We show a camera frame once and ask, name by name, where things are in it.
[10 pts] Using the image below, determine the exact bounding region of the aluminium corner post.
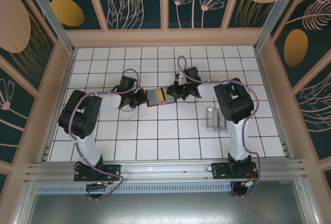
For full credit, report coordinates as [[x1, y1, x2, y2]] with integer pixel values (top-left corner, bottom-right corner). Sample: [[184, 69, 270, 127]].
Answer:
[[21, 0, 76, 55], [254, 0, 304, 52]]

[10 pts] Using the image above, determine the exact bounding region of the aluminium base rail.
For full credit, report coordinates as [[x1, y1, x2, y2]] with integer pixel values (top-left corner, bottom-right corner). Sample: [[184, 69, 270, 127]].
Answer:
[[24, 158, 308, 184]]

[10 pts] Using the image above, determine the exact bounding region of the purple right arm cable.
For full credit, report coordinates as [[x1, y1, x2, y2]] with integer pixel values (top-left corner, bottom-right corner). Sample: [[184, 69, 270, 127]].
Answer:
[[177, 56, 261, 198]]

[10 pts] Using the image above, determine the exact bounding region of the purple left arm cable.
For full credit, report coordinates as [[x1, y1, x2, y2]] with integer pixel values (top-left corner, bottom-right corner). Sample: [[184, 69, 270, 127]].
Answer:
[[69, 68, 142, 200]]

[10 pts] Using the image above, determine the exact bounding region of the red card holder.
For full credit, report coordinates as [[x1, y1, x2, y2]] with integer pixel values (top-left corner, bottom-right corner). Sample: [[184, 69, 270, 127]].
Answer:
[[144, 86, 178, 108]]

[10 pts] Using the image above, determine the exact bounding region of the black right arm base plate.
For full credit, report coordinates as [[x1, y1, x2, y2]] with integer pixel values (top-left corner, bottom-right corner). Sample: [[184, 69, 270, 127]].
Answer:
[[211, 161, 259, 180]]

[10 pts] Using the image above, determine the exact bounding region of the grey metal sheet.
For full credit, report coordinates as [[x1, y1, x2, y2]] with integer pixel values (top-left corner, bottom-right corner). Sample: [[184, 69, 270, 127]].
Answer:
[[24, 180, 311, 224]]

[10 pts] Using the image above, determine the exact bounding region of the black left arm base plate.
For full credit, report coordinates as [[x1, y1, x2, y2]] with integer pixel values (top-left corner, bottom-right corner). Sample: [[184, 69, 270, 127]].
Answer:
[[73, 163, 122, 182]]

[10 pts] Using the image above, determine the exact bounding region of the blue credit card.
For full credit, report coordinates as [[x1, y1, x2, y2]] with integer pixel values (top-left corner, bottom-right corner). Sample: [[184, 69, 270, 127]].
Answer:
[[147, 88, 159, 106]]

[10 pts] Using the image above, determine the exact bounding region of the clear acrylic card box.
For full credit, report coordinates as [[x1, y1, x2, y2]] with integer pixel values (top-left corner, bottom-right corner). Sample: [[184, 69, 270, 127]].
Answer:
[[205, 107, 229, 135]]

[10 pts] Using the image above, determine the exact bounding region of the aluminium side rail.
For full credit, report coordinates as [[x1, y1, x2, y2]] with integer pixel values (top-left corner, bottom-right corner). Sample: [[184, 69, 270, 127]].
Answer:
[[38, 48, 78, 163], [254, 48, 294, 159]]

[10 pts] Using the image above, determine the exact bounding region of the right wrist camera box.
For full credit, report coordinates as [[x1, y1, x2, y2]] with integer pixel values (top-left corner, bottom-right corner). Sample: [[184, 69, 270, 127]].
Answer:
[[177, 69, 187, 85]]

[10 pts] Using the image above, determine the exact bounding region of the small electronics board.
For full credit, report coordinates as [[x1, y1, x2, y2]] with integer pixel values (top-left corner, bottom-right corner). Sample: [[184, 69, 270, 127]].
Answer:
[[242, 178, 259, 191]]

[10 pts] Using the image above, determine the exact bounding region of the grey slotted cable duct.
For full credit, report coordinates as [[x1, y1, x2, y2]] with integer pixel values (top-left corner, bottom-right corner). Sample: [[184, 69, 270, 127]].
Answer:
[[34, 183, 233, 194]]

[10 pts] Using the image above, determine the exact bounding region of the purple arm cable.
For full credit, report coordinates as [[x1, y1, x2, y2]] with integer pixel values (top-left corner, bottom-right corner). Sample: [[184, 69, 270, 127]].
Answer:
[[69, 68, 142, 200], [177, 56, 261, 198]]

